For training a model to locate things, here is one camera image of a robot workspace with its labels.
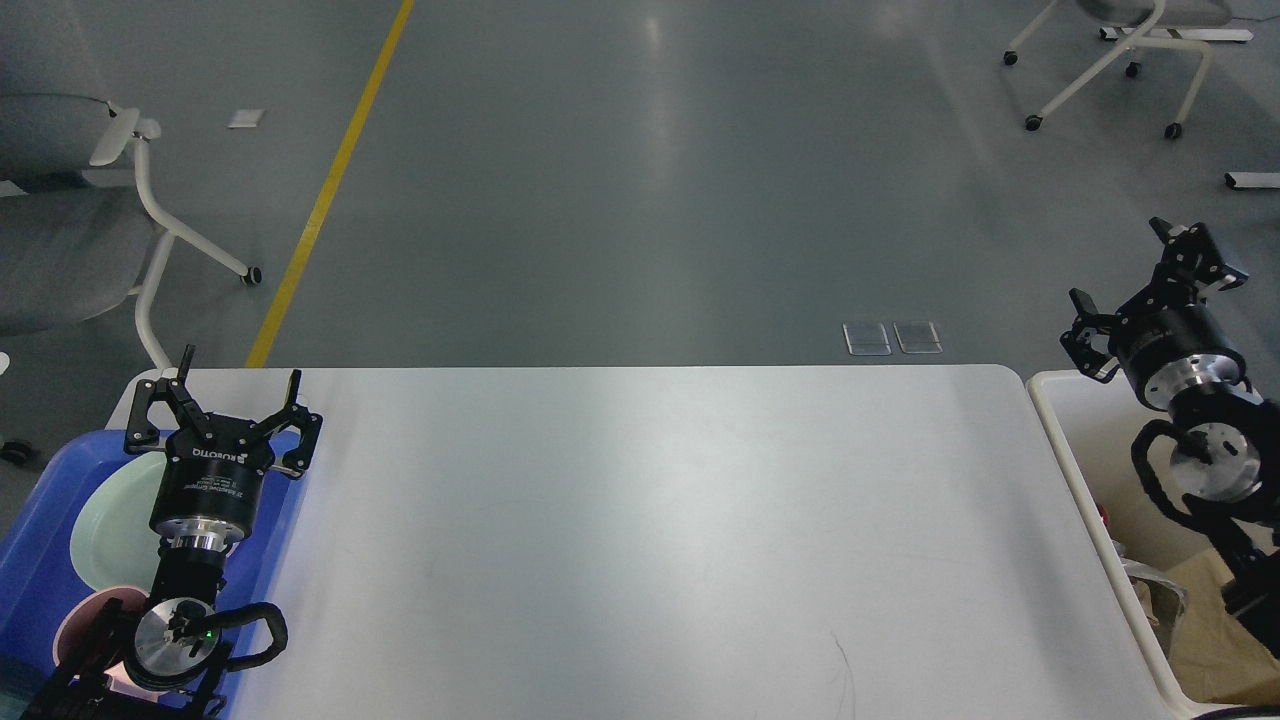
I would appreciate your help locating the white bar on floor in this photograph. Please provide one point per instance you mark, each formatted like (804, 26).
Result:
(1241, 180)

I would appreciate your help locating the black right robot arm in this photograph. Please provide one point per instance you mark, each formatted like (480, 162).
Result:
(1209, 460)

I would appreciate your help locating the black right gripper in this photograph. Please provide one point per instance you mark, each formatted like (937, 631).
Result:
(1167, 341)

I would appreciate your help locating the white office chair left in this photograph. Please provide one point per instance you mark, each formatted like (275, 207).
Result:
(84, 232)

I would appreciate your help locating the beige plastic bin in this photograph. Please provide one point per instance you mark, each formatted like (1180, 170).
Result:
(1092, 427)

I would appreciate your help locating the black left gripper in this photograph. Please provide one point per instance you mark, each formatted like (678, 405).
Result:
(221, 483)

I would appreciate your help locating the white chair base bar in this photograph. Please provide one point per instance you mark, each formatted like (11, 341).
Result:
(1210, 35)

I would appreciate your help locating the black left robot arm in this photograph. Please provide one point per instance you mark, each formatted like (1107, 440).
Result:
(167, 659)

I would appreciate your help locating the white wheeled chair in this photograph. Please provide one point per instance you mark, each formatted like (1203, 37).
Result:
(1144, 16)

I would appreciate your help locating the light green plate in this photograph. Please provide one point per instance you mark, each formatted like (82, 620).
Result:
(113, 542)

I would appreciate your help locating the aluminium foil tray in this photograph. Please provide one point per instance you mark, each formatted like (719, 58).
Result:
(1163, 600)

